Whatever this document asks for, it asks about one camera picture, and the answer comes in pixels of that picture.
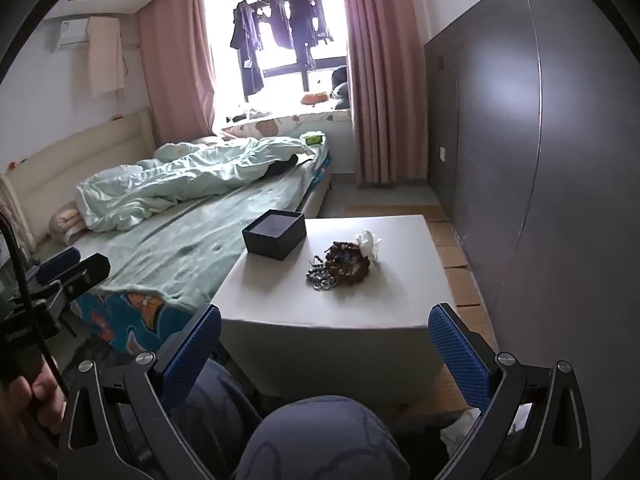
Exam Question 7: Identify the black cloth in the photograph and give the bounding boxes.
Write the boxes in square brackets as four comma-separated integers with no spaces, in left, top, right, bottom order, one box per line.
[264,153,300,179]

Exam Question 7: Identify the beige padded headboard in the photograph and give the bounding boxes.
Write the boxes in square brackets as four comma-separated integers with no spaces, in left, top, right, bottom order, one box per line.
[0,107,157,253]

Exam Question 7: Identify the grey faceted bead bracelet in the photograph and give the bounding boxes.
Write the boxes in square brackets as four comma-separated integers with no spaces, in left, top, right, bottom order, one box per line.
[306,255,340,292]

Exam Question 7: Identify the brown bead bracelet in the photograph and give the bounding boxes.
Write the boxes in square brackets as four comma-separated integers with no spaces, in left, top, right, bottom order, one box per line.
[324,241,373,287]

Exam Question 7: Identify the white butterfly pendant necklace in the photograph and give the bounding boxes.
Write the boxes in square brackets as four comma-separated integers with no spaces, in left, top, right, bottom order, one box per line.
[354,230,384,264]

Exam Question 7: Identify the white air conditioner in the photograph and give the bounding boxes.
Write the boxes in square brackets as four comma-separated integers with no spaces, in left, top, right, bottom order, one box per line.
[46,17,92,52]

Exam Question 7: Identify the black cable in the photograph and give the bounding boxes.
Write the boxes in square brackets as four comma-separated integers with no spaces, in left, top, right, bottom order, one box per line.
[0,208,68,401]

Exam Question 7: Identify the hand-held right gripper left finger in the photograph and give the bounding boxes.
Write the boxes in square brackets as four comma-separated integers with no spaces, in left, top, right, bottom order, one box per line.
[59,304,223,480]

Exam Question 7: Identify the white crumpled tissue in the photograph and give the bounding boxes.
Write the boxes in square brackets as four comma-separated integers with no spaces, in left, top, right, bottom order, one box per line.
[441,406,485,457]

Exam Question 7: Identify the floral window seat cushion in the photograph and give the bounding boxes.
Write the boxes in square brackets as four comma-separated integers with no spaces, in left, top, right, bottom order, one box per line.
[219,109,351,140]

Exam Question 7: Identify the beige hanging towel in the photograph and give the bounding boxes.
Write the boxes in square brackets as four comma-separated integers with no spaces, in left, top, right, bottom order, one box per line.
[86,16,126,99]

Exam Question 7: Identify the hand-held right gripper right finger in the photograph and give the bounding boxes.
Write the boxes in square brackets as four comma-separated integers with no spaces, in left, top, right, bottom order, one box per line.
[427,302,593,480]

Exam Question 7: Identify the person's left leg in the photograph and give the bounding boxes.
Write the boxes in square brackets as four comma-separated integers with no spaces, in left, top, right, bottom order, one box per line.
[170,357,263,480]

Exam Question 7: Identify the cardboard floor sheets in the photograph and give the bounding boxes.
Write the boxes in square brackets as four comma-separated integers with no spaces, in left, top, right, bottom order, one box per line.
[344,204,498,351]

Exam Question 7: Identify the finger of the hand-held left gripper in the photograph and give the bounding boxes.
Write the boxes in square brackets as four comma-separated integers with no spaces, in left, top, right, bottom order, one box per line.
[61,253,112,295]
[36,247,82,284]

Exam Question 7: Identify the pink curtain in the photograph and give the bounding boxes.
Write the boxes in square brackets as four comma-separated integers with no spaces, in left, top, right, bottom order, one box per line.
[137,0,222,147]
[334,0,427,187]

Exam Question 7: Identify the person's left hand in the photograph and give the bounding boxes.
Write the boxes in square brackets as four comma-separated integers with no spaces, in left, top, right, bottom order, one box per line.
[0,360,68,441]

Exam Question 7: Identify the pink pillow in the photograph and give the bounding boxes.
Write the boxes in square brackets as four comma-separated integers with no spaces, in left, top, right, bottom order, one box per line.
[49,202,90,247]

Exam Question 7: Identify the cartoon printed bed sheet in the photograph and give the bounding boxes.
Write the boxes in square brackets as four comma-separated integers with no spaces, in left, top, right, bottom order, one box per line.
[72,287,203,363]

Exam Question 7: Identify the dark bag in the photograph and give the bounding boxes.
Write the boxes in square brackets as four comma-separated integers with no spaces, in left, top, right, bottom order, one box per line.
[330,65,352,109]

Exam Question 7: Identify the person's leg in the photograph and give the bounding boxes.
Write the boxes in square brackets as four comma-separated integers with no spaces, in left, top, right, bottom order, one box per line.
[240,394,412,480]
[170,357,263,480]

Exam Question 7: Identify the green bed blanket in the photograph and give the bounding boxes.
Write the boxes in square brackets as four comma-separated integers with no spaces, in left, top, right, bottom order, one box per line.
[97,157,328,311]

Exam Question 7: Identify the dark hanging garment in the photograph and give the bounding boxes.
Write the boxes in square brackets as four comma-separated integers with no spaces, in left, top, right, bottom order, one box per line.
[266,0,294,52]
[287,0,334,69]
[229,1,266,97]

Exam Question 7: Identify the black jewelry box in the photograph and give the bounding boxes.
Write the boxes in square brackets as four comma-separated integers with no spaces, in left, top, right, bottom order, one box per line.
[242,210,307,261]

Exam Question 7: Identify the person's right leg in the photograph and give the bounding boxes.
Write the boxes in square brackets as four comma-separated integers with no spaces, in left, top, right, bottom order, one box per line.
[240,394,412,480]

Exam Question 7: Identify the light green duvet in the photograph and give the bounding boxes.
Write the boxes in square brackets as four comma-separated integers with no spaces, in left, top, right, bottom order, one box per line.
[75,135,322,233]

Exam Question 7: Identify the white square table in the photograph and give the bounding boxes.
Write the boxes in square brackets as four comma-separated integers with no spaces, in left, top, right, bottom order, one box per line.
[210,215,458,406]

